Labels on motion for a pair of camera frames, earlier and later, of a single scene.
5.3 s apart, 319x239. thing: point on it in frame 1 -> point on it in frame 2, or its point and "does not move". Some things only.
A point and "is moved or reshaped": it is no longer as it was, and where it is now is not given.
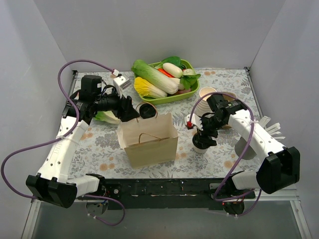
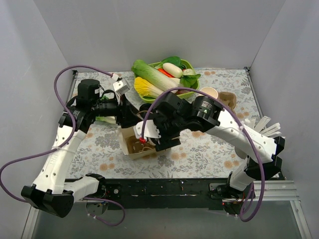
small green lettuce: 107,116 does not move
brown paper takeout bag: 150,141 is moved or reshaped
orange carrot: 164,71 does not move
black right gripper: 204,137 -> 162,134
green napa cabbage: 150,74 does not move
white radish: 172,70 does not move
